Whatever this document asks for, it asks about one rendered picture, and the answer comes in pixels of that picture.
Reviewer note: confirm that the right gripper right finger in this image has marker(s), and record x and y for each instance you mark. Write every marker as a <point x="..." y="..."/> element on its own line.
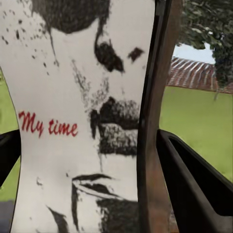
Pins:
<point x="201" y="197"/>

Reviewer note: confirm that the bottle of coffee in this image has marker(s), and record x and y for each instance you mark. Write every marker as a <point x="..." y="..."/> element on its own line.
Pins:
<point x="87" y="79"/>

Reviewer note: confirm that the fixed window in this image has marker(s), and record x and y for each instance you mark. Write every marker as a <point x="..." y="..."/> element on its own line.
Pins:
<point x="197" y="104"/>

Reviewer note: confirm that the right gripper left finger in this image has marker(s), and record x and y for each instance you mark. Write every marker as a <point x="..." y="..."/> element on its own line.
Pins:
<point x="9" y="153"/>

